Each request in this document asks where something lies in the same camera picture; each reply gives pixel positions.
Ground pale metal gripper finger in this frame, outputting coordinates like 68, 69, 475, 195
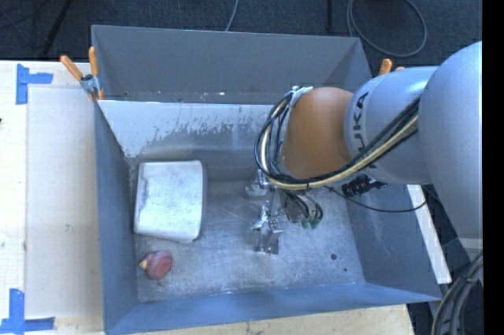
250, 205, 270, 252
267, 215, 284, 255

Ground grey metal bin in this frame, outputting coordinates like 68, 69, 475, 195
91, 24, 443, 335

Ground white rectangular block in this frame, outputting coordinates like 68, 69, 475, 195
132, 160, 209, 244

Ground red toy fruit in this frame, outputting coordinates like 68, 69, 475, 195
138, 249, 174, 281

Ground pale wood flat board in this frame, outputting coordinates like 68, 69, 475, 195
24, 82, 106, 321

